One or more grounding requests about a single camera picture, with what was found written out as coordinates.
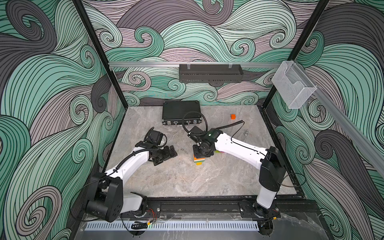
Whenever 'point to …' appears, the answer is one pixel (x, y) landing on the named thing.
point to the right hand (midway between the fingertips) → (196, 156)
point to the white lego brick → (199, 160)
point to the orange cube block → (233, 116)
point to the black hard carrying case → (176, 112)
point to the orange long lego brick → (199, 159)
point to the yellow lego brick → (199, 163)
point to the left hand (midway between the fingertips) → (171, 155)
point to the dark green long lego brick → (199, 161)
